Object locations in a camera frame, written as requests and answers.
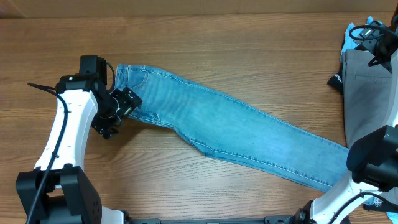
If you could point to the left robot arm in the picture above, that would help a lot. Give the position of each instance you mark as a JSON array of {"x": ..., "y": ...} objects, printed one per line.
[{"x": 57, "y": 190}]

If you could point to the blue denim jeans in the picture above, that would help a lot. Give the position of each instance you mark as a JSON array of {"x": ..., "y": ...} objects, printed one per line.
[{"x": 224, "y": 128}]

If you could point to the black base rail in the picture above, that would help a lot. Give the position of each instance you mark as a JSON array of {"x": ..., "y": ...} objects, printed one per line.
[{"x": 280, "y": 219}]

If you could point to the black garment with white print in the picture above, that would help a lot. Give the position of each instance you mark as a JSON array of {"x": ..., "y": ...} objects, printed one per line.
[{"x": 336, "y": 81}]

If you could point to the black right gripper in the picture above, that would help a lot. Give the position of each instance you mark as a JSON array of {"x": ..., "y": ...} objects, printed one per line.
[{"x": 379, "y": 59}]

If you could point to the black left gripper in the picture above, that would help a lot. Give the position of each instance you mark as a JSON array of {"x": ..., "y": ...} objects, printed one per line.
[{"x": 129, "y": 100}]

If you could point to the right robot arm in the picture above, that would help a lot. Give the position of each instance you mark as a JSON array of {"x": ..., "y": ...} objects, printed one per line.
[{"x": 372, "y": 169}]

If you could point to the grey trousers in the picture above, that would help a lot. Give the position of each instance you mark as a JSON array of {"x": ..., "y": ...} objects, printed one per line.
[{"x": 367, "y": 94}]

